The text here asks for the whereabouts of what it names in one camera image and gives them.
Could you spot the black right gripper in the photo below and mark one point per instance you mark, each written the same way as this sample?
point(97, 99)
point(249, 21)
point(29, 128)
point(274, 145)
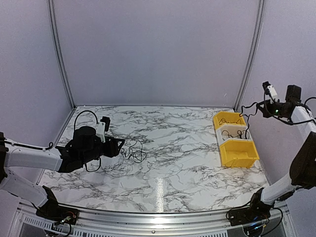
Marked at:
point(266, 110)

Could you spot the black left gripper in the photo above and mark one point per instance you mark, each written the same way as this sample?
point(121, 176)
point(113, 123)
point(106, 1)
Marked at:
point(112, 146)

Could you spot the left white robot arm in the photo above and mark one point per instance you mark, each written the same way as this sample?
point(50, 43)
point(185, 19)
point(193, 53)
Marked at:
point(87, 144)

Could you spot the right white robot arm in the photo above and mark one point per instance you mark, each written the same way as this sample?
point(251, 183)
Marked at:
point(302, 171)

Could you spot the yellow plastic bin far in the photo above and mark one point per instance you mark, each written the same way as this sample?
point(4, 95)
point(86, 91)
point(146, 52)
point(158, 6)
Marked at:
point(230, 118)

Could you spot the yellow plastic bin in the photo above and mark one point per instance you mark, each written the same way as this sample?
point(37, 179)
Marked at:
point(230, 118)
point(238, 153)

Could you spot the clear plastic bin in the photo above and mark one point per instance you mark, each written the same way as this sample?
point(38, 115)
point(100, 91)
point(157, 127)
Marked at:
point(232, 132)

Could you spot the yellow plastic bin near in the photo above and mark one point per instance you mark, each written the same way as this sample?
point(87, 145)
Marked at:
point(238, 153)

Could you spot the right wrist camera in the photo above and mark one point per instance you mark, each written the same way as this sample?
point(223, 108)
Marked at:
point(270, 91)

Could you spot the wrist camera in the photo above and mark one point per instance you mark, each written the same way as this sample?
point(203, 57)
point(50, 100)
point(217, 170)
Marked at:
point(270, 91)
point(103, 126)

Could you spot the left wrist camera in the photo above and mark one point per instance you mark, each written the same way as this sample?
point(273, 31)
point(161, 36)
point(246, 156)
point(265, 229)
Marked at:
point(103, 126)

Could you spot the right aluminium corner post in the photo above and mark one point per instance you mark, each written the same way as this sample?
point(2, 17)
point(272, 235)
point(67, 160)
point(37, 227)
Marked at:
point(252, 52)

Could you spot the aluminium corner post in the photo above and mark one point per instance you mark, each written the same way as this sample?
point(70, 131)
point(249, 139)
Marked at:
point(252, 52)
point(59, 54)

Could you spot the aluminium front rail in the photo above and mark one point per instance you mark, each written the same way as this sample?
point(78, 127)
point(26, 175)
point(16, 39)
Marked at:
point(101, 223)

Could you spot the left aluminium corner post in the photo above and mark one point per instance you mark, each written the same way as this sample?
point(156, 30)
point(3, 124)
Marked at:
point(59, 54)

